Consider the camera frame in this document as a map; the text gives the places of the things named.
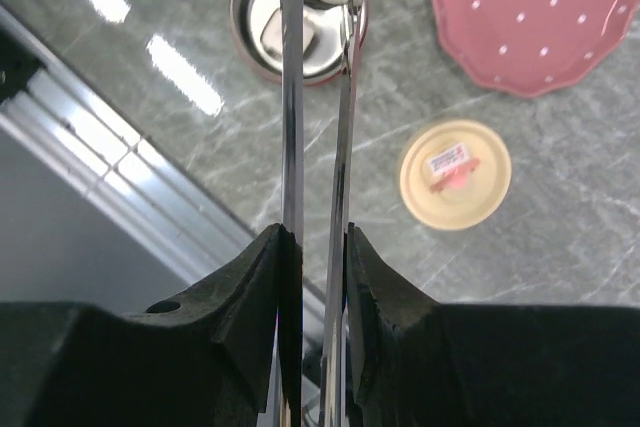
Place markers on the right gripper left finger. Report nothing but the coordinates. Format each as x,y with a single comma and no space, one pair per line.
202,357

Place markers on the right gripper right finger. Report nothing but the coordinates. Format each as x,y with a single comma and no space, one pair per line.
419,362

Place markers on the cream lid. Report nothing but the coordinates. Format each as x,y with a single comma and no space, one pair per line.
454,174

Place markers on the metal tongs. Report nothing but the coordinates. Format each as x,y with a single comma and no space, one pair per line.
292,122

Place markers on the steel lunch box container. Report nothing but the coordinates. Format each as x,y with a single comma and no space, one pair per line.
256,29

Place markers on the pink polka dot plate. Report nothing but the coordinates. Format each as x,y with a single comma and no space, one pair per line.
531,47

